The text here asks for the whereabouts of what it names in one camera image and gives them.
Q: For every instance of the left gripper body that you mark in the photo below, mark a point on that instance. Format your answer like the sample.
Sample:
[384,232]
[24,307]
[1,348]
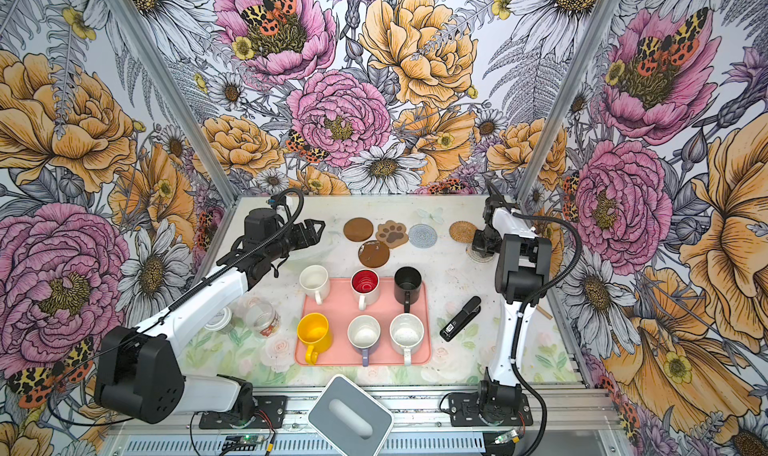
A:
[289,240]

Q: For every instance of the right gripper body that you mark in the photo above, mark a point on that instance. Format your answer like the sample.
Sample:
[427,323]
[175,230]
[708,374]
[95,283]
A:
[488,241]

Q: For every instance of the rattan woven round coaster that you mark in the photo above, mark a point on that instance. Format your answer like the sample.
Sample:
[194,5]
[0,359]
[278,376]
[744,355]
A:
[462,232]

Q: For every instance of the grey woven round coaster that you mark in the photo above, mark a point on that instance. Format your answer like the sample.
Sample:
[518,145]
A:
[422,236]

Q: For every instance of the dark brown round coaster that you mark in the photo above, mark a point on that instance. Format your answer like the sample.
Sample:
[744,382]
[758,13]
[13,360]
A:
[358,229]

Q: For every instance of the glossy brown round coaster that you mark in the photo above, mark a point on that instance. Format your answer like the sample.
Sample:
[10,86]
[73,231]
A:
[373,254]

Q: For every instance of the paw shaped cork coaster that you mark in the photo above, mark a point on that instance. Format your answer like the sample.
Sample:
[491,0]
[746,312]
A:
[392,234]

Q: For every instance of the multicolour woven round coaster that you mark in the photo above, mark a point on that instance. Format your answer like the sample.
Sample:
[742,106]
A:
[479,257]

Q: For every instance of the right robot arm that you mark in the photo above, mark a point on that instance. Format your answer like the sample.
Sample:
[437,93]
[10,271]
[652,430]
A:
[522,278]

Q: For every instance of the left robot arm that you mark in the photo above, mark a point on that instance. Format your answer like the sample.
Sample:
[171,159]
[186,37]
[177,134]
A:
[138,374]

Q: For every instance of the white mug off tray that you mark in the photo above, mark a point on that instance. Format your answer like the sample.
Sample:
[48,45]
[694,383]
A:
[315,282]

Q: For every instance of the glass jar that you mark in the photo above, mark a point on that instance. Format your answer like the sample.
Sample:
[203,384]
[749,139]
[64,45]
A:
[262,318]

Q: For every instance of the black mug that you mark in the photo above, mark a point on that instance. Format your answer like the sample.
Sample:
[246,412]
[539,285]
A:
[407,287]

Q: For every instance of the wooden mallet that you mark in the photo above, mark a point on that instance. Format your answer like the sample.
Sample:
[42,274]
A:
[544,312]

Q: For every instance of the red inside white mug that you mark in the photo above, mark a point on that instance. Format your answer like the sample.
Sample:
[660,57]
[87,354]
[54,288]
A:
[365,285]

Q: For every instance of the yellow mug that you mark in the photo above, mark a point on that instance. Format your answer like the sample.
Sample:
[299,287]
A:
[314,332]

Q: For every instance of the pink tray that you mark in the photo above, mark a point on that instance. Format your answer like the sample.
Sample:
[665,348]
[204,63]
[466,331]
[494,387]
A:
[341,307]

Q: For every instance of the jar lid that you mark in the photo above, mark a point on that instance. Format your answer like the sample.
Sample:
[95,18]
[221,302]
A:
[222,322]

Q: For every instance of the white mug on tray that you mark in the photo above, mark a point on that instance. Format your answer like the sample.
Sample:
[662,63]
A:
[406,336]

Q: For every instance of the right small circuit board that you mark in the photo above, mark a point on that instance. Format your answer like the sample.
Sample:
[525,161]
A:
[509,437]

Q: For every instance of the grey white box device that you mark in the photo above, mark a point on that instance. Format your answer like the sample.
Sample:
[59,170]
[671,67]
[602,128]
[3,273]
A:
[349,419]

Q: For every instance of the green circuit board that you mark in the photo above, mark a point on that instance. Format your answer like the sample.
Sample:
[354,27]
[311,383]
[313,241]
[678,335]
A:
[240,443]

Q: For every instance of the purple handled white mug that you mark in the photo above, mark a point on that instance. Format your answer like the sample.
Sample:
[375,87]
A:
[364,334]

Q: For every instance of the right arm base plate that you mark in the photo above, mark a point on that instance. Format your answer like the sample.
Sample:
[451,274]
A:
[467,410]

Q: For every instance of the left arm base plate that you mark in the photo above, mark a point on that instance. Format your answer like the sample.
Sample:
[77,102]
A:
[270,411]

